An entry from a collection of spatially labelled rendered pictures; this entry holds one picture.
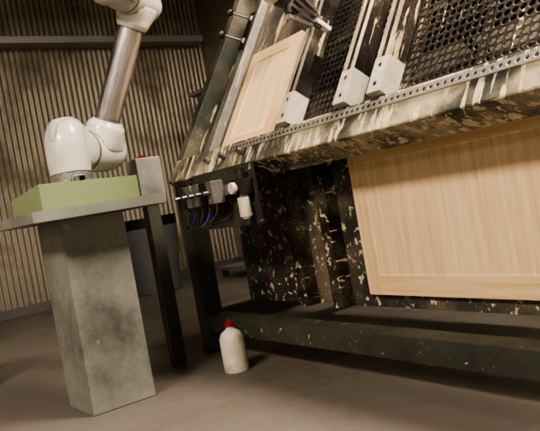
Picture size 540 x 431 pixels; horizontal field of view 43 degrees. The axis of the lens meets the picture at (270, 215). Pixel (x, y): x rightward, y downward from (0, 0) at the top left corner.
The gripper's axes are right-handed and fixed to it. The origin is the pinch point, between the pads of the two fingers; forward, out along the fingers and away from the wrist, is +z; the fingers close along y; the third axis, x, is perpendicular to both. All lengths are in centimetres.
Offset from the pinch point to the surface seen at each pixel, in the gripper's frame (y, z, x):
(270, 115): -27.8, 6.6, 28.4
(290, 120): -35.9, 3.5, 6.0
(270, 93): -16.1, 6.9, 35.2
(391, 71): -29, 4, -43
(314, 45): -4.6, 3.5, 6.4
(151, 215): -69, -2, 90
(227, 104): -14, 6, 70
